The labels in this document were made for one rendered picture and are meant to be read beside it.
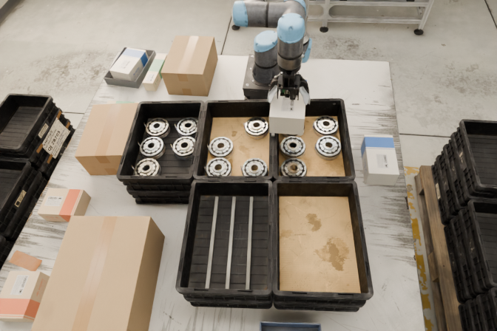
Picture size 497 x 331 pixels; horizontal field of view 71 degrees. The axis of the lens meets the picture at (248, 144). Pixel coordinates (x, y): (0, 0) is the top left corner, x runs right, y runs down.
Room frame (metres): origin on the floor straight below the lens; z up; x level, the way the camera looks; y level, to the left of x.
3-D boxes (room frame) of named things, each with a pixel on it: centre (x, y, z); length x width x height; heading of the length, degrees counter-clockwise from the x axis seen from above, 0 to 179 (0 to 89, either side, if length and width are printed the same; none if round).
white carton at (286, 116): (0.85, -0.16, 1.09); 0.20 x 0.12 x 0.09; 166
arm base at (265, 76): (1.33, -0.14, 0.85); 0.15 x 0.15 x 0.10
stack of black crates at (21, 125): (1.43, 1.33, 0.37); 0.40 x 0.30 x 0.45; 166
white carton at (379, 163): (0.78, -0.55, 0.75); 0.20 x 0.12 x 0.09; 169
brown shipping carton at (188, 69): (1.49, 0.26, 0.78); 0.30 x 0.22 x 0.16; 167
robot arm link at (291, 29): (0.83, -0.16, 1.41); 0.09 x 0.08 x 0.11; 166
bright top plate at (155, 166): (0.80, 0.43, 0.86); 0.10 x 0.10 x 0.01
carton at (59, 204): (0.75, 0.81, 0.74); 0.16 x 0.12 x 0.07; 80
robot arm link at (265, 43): (1.33, -0.14, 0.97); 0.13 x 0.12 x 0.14; 76
